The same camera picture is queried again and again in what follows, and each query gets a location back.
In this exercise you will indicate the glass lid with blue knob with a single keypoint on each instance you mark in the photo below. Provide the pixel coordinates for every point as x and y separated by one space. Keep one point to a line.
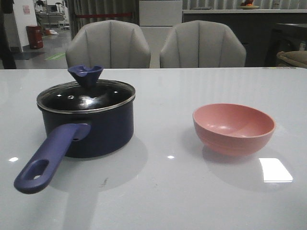
87 94

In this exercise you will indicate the pink plastic bowl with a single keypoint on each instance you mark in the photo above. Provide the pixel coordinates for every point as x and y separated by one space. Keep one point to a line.
233 129

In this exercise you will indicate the dark blue saucepan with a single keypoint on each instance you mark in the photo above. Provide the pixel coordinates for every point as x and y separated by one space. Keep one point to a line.
75 136

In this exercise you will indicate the left grey upholstered chair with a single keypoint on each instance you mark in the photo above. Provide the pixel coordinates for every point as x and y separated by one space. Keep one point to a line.
112 44

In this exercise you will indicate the grey upholstered chair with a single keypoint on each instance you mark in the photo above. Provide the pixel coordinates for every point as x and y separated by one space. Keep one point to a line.
112 44
202 44

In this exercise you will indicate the right grey upholstered chair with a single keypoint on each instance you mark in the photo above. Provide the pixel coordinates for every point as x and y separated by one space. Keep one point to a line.
202 44

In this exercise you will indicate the white cabinet block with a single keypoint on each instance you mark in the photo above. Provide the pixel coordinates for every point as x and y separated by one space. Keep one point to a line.
156 18

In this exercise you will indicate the red barrier tape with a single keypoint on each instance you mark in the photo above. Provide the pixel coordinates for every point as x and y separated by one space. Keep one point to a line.
112 15

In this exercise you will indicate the dark grey counter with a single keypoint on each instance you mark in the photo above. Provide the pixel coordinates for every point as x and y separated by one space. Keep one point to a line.
254 29

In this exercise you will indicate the fruit plate on counter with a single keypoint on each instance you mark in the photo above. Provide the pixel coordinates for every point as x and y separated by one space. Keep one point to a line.
248 5

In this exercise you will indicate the red bin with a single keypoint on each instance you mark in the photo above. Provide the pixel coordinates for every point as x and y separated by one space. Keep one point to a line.
34 34

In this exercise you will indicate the dark side table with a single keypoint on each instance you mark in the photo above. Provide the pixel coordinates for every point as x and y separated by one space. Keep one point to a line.
286 37

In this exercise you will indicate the beige cushion seat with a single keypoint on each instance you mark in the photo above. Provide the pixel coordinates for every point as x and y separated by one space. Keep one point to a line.
292 59

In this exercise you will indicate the person in dark trousers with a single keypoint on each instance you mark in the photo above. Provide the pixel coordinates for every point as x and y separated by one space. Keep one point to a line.
6 7

